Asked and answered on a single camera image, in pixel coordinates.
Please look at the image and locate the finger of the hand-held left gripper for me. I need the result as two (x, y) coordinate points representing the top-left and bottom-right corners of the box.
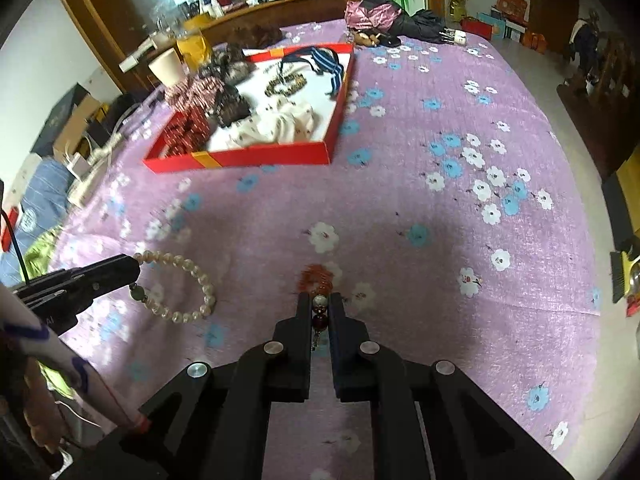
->
(10, 254), (142, 295)
(22, 287), (98, 333)

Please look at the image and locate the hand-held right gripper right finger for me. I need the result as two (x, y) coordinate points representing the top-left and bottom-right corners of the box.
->
(328, 292), (576, 480)

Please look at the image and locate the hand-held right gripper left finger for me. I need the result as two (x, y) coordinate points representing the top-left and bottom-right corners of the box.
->
(65, 292), (313, 480)

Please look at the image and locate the red bead bracelet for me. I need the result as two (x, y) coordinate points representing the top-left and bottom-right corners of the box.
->
(298, 264), (335, 351)

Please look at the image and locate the white pearl bracelet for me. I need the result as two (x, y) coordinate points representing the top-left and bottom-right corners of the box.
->
(131, 250), (218, 324)

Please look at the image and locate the red dotted scrunchie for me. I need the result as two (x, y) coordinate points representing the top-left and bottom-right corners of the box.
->
(162, 109), (212, 158)

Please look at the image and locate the red gift box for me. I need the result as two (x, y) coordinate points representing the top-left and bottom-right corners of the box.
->
(142, 44), (357, 175)

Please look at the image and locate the red plaid scrunchie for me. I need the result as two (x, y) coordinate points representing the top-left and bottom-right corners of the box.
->
(167, 79), (222, 112)

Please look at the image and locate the black gold-speckled scrunchie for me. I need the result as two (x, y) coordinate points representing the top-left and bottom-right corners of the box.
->
(215, 85), (251, 128)

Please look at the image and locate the cream scrunchie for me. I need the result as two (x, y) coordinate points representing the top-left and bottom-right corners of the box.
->
(227, 100), (321, 148)

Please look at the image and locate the grey scrunchie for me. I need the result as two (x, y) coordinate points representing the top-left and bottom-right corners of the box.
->
(202, 45), (251, 86)

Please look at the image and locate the brown bead bracelet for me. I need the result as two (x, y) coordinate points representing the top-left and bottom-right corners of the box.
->
(262, 72), (307, 100)

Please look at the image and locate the navy striped hair band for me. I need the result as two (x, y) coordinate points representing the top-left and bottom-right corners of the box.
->
(279, 46), (346, 98)

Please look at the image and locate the person's left hand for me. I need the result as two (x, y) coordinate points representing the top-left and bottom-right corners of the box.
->
(25, 359), (64, 457)

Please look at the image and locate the green cloth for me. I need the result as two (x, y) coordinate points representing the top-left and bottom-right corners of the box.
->
(22, 230), (71, 396)

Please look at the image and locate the purple floral tablecloth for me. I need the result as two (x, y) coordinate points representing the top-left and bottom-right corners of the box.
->
(47, 17), (603, 480)

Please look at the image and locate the blue plaid cloth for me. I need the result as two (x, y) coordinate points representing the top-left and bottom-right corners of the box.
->
(0, 157), (73, 281)

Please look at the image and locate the white charger plug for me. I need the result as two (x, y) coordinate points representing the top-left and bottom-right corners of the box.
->
(65, 152), (91, 181)

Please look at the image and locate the brown cardboard box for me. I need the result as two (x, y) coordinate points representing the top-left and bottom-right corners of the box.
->
(75, 95), (108, 136)

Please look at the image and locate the black box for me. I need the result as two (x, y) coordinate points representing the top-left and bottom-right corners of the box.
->
(31, 82), (91, 156)

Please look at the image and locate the cream plastic cup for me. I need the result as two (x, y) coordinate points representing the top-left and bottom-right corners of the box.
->
(148, 49), (185, 88)

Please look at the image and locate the yellow packet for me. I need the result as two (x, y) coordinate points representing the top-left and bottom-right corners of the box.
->
(175, 25), (208, 73)

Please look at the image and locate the dark brown fluffy thing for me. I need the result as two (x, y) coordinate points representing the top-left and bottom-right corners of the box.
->
(232, 22), (283, 48)

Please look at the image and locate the broom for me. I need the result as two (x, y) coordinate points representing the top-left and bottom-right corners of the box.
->
(607, 232), (640, 306)

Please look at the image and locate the small brown toy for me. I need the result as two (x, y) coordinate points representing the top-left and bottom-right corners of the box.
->
(350, 30), (401, 48)

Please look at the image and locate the black folded umbrella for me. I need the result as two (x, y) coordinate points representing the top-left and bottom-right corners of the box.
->
(395, 9), (468, 45)

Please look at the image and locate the pink satin fabric bundle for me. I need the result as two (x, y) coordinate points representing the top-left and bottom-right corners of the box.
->
(345, 0), (407, 31)

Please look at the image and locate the wooden counter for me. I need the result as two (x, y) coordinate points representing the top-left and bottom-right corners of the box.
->
(205, 0), (346, 36)

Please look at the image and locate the red gift bag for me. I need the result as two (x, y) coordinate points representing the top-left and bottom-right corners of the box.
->
(460, 16), (493, 41)

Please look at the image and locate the orange gift box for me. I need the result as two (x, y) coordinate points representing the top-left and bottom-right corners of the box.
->
(495, 0), (528, 26)

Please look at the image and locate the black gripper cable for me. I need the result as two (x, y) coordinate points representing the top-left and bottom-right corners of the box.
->
(0, 180), (28, 281)

